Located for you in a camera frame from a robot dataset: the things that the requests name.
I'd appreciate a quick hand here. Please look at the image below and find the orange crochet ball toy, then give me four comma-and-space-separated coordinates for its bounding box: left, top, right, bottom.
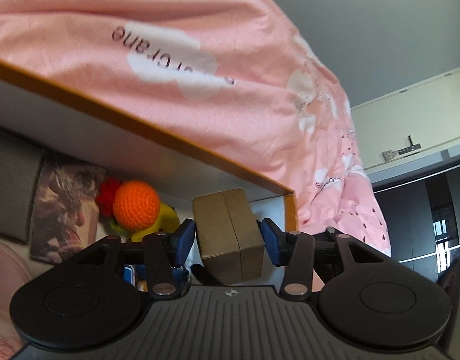
95, 178, 161, 231

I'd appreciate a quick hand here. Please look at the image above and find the dark printed card box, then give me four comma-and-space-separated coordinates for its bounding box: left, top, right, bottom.
29, 154, 108, 261

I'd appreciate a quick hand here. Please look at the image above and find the dark grey box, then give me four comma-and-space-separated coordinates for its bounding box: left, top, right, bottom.
0, 125, 47, 241

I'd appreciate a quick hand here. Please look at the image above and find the pink printed blanket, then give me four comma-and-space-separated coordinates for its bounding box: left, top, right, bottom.
0, 0, 392, 257

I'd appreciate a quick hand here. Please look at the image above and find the small tan cardboard box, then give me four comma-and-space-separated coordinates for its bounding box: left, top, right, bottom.
192, 188, 265, 286

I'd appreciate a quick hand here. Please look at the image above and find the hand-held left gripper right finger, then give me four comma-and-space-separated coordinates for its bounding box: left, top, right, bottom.
260, 217, 393, 296

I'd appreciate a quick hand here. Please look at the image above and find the cream door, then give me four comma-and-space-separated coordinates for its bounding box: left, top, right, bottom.
350, 67, 460, 175

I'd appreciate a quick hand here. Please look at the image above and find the yellow tape measure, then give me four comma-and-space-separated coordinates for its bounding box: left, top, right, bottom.
127, 202, 180, 242

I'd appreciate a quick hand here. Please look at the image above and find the orange cardboard box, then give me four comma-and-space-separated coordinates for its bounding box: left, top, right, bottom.
0, 55, 299, 293

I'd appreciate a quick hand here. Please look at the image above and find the dark wardrobe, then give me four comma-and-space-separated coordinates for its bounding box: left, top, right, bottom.
370, 161, 460, 282

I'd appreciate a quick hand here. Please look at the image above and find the pink round object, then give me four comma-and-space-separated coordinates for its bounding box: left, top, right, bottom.
0, 240, 32, 351

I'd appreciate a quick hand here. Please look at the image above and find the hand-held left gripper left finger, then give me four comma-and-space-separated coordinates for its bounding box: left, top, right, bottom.
78, 218, 197, 297

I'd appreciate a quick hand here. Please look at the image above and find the black door handle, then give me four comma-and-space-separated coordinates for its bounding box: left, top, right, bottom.
398, 135, 422, 155

